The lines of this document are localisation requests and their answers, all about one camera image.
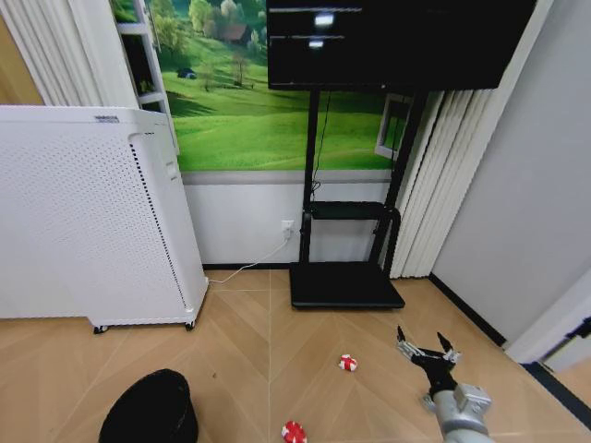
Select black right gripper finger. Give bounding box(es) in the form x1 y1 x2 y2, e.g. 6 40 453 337
395 325 424 358
436 331 463 365

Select black television floor stand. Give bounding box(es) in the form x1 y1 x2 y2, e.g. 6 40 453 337
289 88 429 310

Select black mesh trash bin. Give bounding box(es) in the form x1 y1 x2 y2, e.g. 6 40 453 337
98 368 200 443

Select white vertical blinds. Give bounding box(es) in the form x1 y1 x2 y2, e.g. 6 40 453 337
389 88 498 280
0 0 105 107

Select black television screen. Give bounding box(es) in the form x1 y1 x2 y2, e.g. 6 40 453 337
265 0 539 91

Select white air purifier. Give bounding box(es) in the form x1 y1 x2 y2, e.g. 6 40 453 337
0 104 210 333

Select white power cable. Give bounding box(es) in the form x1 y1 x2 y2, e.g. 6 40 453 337
207 229 293 285

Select black television cable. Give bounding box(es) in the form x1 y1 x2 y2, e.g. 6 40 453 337
309 90 332 204

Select green meadow wall poster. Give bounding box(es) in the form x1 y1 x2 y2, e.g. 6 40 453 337
110 0 415 172

